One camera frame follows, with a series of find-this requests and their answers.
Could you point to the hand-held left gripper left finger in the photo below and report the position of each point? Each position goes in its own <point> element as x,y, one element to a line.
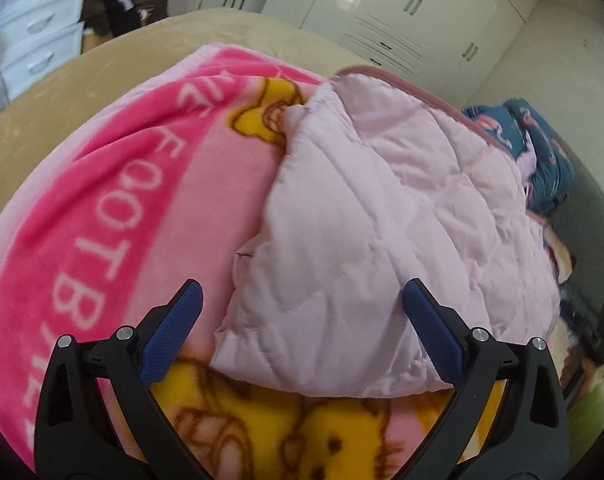
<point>169,335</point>

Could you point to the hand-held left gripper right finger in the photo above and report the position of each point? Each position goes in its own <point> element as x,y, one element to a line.
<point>434,335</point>

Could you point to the light pink quilted blanket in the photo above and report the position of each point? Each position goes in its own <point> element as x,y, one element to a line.
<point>382,210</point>

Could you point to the pile of clothes and bag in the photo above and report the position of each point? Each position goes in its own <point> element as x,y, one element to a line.
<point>136,2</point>

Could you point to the grey padded headboard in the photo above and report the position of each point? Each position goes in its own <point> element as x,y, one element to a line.
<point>594,220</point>

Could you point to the pink cartoon bear blanket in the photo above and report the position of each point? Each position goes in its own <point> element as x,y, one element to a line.
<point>131,185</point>

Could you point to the blue flamingo pattern pillow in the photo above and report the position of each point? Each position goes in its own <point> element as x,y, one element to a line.
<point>542,150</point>

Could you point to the white wardrobe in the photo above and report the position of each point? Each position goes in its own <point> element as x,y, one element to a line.
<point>407,10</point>

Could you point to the white drawer chest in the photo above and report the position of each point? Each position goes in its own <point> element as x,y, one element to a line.
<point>31,35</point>

